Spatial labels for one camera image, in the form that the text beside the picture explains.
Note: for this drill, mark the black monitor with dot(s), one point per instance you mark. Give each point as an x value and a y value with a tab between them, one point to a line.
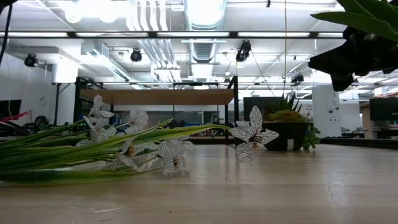
9	109
250	104
384	109

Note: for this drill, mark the black overhead bar with lights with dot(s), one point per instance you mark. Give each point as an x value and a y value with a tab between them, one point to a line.
233	34

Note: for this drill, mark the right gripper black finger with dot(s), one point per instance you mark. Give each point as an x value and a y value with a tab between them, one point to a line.
342	81
328	63

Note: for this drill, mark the white artificial flower bunch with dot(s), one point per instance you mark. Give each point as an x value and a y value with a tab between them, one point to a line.
77	152

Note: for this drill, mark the red artificial tulip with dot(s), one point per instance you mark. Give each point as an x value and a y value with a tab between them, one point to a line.
367	23

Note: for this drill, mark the silver ventilation duct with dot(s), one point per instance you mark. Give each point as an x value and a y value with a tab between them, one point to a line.
203	18

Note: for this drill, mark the red background object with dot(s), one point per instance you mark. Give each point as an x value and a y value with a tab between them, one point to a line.
14	117

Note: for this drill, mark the black ceiling spotlight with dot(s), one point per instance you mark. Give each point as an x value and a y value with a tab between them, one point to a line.
243	51
30	60
297	78
136	56

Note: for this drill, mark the succulent in black pot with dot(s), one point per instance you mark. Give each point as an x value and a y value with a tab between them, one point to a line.
286	137

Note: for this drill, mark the wooden shelf with black frame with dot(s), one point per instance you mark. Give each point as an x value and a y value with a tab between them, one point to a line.
155	97

